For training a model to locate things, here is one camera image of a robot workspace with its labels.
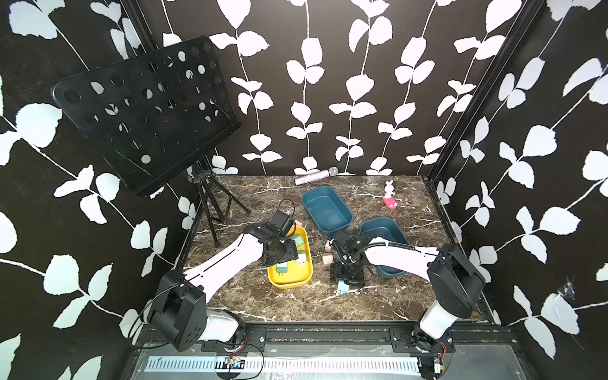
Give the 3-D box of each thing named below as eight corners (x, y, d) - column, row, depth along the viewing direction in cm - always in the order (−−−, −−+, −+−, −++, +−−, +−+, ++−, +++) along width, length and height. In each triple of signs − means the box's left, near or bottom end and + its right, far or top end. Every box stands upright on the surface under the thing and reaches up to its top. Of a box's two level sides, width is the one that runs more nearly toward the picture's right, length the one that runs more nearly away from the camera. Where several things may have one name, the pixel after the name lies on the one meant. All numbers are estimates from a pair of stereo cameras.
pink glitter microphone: (297, 187, 117) (296, 182, 115) (294, 182, 120) (294, 177, 117) (337, 175, 123) (338, 170, 120) (334, 170, 126) (335, 165, 123)
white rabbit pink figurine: (388, 209, 111) (393, 197, 104) (379, 193, 117) (384, 181, 110) (396, 208, 111) (402, 196, 104) (387, 192, 118) (392, 180, 111)
